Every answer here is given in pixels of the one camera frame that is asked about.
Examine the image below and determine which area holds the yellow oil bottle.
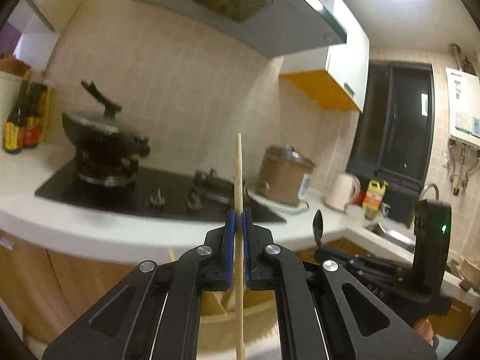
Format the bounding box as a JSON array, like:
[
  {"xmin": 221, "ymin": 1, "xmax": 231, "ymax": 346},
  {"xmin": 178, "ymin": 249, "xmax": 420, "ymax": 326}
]
[{"xmin": 362, "ymin": 180, "xmax": 389, "ymax": 220}]

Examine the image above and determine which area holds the range hood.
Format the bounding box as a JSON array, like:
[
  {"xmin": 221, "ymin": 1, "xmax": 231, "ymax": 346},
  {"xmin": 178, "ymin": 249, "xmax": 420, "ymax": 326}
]
[{"xmin": 138, "ymin": 0, "xmax": 347, "ymax": 58}]

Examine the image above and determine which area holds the white water heater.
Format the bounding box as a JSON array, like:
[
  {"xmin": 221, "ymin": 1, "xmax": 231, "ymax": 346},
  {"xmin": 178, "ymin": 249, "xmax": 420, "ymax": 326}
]
[{"xmin": 446, "ymin": 67, "xmax": 480, "ymax": 150}]

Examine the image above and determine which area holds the person's right hand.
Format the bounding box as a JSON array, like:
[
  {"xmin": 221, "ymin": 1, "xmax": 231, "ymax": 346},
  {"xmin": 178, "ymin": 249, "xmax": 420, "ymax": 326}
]
[{"xmin": 412, "ymin": 318, "xmax": 434, "ymax": 346}]

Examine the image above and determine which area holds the brown rice cooker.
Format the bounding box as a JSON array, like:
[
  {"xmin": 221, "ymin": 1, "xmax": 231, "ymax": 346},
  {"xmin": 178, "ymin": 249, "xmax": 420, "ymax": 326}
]
[{"xmin": 255, "ymin": 145, "xmax": 316, "ymax": 206}]

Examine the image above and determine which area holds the soy sauce bottle dark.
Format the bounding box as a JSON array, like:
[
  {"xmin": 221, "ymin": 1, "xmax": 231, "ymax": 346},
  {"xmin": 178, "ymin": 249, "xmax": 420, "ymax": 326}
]
[{"xmin": 3, "ymin": 69, "xmax": 32, "ymax": 154}]

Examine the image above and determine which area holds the grey sleeve forearm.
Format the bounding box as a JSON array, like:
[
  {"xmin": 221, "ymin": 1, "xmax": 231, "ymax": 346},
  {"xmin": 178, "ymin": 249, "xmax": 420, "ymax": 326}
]
[{"xmin": 433, "ymin": 335, "xmax": 458, "ymax": 360}]

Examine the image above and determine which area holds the black wok with lid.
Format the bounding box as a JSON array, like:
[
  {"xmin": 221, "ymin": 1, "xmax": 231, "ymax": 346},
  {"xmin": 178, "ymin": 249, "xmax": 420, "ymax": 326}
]
[{"xmin": 62, "ymin": 80, "xmax": 151, "ymax": 159}]

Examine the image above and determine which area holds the white electric kettle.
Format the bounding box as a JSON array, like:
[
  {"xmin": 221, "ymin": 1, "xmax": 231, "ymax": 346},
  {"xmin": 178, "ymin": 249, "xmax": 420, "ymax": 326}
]
[{"xmin": 324, "ymin": 172, "xmax": 360, "ymax": 212}]

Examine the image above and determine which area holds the chrome faucet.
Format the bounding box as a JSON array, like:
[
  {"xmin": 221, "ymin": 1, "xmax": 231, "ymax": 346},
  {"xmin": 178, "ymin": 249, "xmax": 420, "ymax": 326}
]
[{"xmin": 419, "ymin": 182, "xmax": 440, "ymax": 202}]

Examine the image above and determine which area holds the black plastic spoon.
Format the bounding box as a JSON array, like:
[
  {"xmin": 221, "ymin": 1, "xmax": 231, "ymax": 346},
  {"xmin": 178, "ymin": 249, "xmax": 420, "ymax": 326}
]
[{"xmin": 312, "ymin": 209, "xmax": 324, "ymax": 249}]

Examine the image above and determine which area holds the red label sauce bottle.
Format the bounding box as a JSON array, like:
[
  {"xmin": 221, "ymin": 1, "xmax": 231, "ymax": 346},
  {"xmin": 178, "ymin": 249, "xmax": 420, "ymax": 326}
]
[{"xmin": 24, "ymin": 82, "xmax": 48, "ymax": 149}]

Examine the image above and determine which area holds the dark window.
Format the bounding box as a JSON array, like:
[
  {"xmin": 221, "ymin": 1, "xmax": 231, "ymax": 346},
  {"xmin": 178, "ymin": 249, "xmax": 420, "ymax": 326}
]
[{"xmin": 346, "ymin": 62, "xmax": 435, "ymax": 226}]

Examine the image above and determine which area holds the red container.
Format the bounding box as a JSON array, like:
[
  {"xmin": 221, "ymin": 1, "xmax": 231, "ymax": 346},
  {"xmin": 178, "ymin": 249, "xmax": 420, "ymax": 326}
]
[{"xmin": 353, "ymin": 190, "xmax": 365, "ymax": 206}]

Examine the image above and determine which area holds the steel sink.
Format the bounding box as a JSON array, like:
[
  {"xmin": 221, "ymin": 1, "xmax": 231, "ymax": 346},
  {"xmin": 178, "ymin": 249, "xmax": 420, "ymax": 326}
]
[{"xmin": 364, "ymin": 223, "xmax": 416, "ymax": 254}]

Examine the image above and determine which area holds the white yellow wall cabinet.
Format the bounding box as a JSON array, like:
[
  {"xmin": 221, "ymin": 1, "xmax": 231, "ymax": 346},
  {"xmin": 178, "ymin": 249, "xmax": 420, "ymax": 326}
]
[{"xmin": 279, "ymin": 0, "xmax": 369, "ymax": 112}]

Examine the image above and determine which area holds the wooden chopstick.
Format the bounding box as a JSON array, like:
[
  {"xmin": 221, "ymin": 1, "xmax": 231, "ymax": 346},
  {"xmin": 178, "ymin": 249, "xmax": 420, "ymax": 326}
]
[{"xmin": 233, "ymin": 133, "xmax": 245, "ymax": 360}]

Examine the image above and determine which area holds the black gas stove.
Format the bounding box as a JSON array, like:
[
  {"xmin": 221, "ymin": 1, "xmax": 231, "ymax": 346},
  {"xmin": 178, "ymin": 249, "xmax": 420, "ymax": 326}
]
[{"xmin": 34, "ymin": 157, "xmax": 288, "ymax": 225}]

